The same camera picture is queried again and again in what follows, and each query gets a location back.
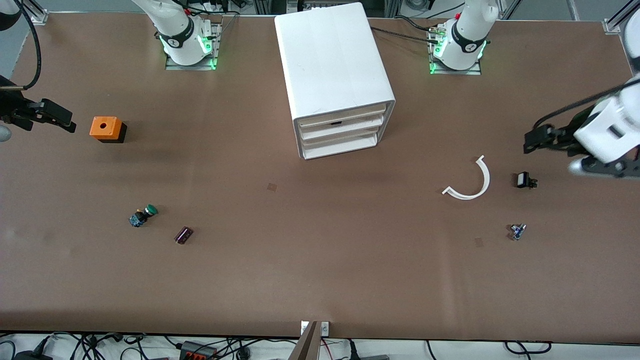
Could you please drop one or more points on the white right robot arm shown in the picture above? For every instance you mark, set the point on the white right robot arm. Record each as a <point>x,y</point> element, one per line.
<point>180,35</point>

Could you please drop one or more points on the white semicircular pipe clamp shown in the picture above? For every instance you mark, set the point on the white semicircular pipe clamp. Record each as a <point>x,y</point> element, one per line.
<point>487,178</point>

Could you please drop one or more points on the black square push button switch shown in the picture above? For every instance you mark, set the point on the black square push button switch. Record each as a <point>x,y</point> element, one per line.
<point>523,180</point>

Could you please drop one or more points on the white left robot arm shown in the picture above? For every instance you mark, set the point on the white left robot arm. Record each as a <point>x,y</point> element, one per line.
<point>465,40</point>

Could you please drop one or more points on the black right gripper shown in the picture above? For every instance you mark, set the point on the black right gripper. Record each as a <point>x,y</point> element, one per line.
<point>11,108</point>

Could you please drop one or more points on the aluminium frame profile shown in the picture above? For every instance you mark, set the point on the aluminium frame profile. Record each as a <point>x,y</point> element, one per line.
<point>35,12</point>
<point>620,17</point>

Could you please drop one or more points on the black power strip red switches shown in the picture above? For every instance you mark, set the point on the black power strip red switches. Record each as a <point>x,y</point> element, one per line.
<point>197,352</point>

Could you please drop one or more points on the purple cylindrical capacitor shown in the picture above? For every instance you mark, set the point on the purple cylindrical capacitor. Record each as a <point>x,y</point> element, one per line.
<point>183,235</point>

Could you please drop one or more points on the brown wooden board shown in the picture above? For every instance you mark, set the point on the brown wooden board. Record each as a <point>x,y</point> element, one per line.
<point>306,347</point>

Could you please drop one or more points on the white divided plastic bin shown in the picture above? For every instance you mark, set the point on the white divided plastic bin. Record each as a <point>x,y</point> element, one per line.
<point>330,60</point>

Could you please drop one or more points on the green push button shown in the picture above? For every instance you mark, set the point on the green push button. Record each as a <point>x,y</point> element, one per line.
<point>150,210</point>

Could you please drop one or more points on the small white bracket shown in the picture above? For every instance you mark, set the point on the small white bracket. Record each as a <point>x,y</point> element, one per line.
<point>304,328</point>
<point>325,328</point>

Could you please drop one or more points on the orange box with black base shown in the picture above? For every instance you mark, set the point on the orange box with black base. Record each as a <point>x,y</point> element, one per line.
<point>114,129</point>

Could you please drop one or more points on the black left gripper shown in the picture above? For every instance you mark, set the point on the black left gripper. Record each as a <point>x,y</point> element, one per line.
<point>564,136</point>

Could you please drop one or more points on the black power adapter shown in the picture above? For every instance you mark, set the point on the black power adapter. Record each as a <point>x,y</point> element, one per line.
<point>30,356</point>

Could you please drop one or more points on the white plastic drawer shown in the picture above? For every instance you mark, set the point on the white plastic drawer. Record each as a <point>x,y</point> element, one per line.
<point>345,136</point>
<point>360,113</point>
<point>340,148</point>
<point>350,126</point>

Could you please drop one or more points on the chrome tee valve fitting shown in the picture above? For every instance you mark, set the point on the chrome tee valve fitting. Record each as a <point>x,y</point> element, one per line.
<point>517,232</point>

